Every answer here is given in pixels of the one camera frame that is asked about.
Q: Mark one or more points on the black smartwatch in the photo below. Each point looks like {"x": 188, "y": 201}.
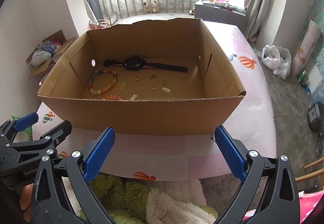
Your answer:
{"x": 135, "y": 63}

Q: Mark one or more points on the pink fabric bundle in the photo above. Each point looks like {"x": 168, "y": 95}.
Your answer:
{"x": 55, "y": 42}

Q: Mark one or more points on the bright pink printed cloth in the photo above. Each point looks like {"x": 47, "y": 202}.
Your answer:
{"x": 308, "y": 205}

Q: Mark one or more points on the red gift bag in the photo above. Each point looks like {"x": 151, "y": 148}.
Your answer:
{"x": 102, "y": 23}

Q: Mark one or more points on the small green bottle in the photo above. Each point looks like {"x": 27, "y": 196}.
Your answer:
{"x": 302, "y": 78}

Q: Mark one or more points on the grey box appliance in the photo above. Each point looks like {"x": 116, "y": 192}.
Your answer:
{"x": 315, "y": 115}

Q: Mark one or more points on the round metal tin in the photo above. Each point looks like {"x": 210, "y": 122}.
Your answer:
{"x": 41, "y": 82}

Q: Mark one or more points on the dark picture frame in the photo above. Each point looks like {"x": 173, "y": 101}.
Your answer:
{"x": 113, "y": 17}

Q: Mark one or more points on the dark grey cabinet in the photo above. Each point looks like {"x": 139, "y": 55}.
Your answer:
{"x": 220, "y": 16}

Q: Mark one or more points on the green plastic bottle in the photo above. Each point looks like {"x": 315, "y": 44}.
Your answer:
{"x": 27, "y": 133}

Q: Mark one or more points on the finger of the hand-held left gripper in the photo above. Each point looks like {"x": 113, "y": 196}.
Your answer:
{"x": 25, "y": 121}
{"x": 58, "y": 132}

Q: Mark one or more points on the white plastic bag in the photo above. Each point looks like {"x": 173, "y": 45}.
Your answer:
{"x": 277, "y": 60}
{"x": 236, "y": 3}

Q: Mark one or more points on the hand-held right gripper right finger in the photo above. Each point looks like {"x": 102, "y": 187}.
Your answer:
{"x": 230, "y": 153}

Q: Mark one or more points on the white blue diaper pack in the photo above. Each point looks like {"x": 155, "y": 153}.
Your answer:
{"x": 40, "y": 56}

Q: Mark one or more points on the small abacus charm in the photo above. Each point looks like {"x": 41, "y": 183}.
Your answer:
{"x": 133, "y": 96}

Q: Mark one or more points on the brown cardboard box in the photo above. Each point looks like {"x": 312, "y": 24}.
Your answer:
{"x": 141, "y": 115}

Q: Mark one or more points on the teal floral wall sheet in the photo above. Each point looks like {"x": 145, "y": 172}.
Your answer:
{"x": 317, "y": 11}

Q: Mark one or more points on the clear plastic bag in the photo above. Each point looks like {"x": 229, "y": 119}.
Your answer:
{"x": 317, "y": 94}

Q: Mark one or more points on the open storage carton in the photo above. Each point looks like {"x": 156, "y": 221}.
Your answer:
{"x": 58, "y": 49}

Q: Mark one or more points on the wooden chair frame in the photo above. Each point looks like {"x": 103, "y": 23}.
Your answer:
{"x": 312, "y": 164}

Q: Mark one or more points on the person's left hand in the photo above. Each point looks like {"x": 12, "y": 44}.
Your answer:
{"x": 24, "y": 200}

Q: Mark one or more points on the black folding rack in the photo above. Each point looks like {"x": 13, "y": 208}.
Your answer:
{"x": 92, "y": 2}

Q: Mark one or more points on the fluffy green white garment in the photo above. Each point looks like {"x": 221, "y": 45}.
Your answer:
{"x": 131, "y": 196}

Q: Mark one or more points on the white hanging cloth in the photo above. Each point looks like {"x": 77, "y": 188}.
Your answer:
{"x": 89, "y": 12}

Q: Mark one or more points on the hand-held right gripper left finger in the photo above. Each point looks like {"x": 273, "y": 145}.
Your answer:
{"x": 100, "y": 153}

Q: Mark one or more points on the tan slippers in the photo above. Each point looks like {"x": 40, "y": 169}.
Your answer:
{"x": 191, "y": 12}

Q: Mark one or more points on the rolled printed poster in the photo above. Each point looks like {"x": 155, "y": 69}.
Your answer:
{"x": 306, "y": 49}

